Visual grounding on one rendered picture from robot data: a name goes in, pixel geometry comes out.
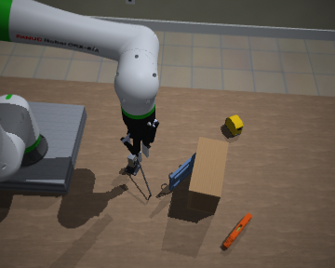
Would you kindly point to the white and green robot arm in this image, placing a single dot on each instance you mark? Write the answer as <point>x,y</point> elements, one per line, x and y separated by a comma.
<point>135,47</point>

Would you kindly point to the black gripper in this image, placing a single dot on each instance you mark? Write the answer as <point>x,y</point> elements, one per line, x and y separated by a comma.
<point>145,135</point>

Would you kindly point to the orange torpedo level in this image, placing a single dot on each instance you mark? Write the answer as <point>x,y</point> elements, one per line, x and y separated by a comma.
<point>234,234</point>

